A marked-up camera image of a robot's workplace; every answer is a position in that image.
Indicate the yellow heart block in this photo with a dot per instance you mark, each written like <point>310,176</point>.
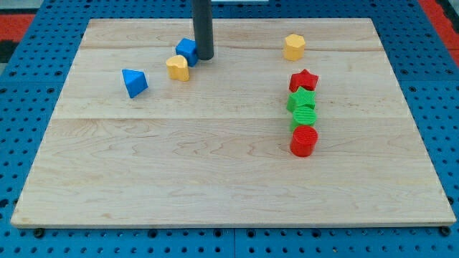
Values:
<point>177,68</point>

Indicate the blue cube block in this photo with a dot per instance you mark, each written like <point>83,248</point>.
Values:
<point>188,49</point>

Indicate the light wooden board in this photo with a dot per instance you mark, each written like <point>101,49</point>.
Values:
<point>214,151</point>

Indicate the green cylinder block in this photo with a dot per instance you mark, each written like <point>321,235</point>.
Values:
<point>303,116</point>

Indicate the red cylinder block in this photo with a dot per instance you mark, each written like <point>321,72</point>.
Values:
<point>303,141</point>

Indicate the green star block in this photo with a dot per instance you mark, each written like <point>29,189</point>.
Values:
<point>301,98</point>

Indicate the red star block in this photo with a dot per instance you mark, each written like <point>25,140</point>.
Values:
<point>303,79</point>

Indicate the yellow hexagon block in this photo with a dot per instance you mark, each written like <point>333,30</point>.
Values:
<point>294,46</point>

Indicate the blue triangular prism block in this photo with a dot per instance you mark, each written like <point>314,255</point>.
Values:
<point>135,82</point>

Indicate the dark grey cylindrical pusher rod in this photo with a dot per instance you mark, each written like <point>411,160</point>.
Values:
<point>203,29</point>

